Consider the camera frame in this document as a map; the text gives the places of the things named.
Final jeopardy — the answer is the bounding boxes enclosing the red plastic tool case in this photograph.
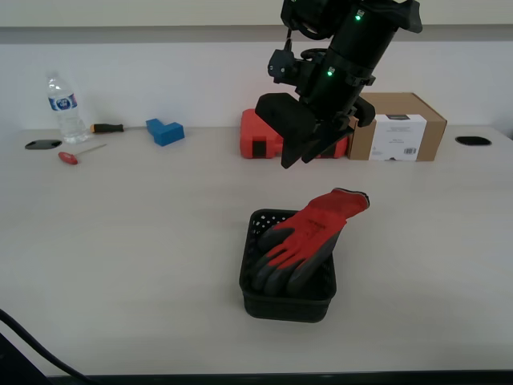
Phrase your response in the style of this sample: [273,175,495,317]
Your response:
[240,107,348,160]

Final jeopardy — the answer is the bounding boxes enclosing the blue plastic block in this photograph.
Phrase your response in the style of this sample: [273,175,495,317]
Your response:
[145,118,185,148]

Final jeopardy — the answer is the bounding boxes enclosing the black robot base panel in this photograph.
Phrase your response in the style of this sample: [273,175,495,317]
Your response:
[0,332,53,385]

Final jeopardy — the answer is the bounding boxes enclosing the clear plastic water bottle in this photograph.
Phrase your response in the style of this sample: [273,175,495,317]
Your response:
[45,71,90,144]

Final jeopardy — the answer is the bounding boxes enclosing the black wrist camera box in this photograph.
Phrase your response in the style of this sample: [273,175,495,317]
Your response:
[267,47,300,84]

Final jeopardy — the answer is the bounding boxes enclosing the orange black handled screwdriver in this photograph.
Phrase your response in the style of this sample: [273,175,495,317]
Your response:
[90,123,150,135]

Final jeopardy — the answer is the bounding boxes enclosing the black plastic mesh basket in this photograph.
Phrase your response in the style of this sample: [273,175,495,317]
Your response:
[238,208,337,324]

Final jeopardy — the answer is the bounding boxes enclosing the red and grey work glove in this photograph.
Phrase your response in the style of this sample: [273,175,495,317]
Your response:
[251,187,371,296]

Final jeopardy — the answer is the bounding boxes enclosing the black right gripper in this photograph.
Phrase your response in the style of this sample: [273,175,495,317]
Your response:
[255,54,377,169]

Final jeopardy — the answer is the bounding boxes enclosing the black oval cable grommet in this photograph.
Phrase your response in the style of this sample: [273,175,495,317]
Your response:
[24,139,63,151]
[454,136,492,147]

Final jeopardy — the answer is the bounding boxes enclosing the cardboard box with white label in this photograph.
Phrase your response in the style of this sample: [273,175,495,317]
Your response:
[346,92,448,163]

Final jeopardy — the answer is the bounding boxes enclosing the thick black cable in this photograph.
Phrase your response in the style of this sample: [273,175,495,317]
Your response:
[0,308,97,385]

